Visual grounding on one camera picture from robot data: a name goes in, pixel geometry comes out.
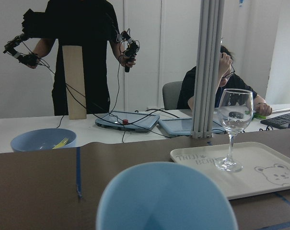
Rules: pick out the light blue plastic cup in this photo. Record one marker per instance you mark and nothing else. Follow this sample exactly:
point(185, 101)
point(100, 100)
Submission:
point(163, 196)

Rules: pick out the blue bowl with fork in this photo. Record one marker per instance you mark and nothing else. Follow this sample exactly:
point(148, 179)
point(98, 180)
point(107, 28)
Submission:
point(43, 139)

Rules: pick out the blue teach pendant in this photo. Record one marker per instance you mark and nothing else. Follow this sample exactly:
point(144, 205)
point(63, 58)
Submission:
point(175, 127)
point(128, 121)

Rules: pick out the grey office chair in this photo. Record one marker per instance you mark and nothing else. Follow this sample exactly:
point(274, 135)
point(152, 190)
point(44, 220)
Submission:
point(170, 94)

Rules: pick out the yellow plastic fork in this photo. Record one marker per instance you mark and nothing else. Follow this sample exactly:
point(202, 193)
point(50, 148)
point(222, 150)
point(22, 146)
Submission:
point(61, 143)

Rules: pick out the seated person in black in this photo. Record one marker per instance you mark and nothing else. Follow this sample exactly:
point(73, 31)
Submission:
point(227, 79)

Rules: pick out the clear wine glass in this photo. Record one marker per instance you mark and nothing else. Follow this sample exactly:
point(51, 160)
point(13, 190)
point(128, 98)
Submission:
point(235, 113)

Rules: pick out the wooden plank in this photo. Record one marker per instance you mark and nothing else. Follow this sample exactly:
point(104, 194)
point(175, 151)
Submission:
point(74, 80)

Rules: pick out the standing person in black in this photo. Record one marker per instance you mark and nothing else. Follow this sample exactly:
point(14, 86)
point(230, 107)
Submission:
point(90, 25)

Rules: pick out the cream bear tray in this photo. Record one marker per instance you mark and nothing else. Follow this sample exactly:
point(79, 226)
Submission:
point(265, 170)

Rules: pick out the black keyboard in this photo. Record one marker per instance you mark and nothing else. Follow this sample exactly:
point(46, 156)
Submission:
point(279, 122)

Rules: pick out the aluminium frame post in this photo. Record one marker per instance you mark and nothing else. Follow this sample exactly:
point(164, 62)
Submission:
point(208, 52)

